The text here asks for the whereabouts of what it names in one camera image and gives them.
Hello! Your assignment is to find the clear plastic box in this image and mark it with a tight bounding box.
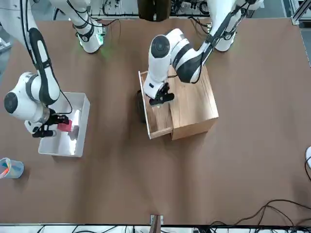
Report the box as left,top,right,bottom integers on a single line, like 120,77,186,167
38,91,91,158

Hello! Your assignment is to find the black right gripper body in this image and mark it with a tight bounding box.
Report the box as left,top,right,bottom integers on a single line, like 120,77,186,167
43,112,59,132

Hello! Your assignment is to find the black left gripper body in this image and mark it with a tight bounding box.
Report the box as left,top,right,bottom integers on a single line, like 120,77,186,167
155,82,170,98

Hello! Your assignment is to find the black lamp cable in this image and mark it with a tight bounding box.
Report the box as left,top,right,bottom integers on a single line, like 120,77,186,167
304,160,311,182

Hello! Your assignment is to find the wooden drawer with black handle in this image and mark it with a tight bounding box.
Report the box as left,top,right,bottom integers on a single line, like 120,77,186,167
135,70,174,140

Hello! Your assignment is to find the white desk lamp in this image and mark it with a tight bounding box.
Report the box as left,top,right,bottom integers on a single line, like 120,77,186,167
304,145,311,170

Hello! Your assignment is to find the blue plastic cup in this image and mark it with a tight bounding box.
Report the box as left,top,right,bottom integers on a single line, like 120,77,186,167
0,157,25,180

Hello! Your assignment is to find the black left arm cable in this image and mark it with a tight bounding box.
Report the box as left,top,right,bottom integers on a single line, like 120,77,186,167
198,0,245,67

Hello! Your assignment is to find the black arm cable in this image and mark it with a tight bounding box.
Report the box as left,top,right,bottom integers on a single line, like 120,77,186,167
20,0,73,116
198,0,245,67

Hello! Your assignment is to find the red bag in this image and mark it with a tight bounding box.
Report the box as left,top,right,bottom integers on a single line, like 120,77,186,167
57,118,74,133

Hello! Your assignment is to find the wooden drawer cabinet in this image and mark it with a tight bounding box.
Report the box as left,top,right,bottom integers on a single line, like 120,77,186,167
167,64,219,141

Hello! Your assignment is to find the aluminium frame bar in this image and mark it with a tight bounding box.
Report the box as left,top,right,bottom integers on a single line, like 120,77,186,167
290,0,311,25

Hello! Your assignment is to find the aluminium post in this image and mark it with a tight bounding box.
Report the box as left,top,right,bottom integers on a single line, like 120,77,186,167
150,214,164,233

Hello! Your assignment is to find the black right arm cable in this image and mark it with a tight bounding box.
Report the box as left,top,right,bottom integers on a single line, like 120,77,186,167
20,0,73,116

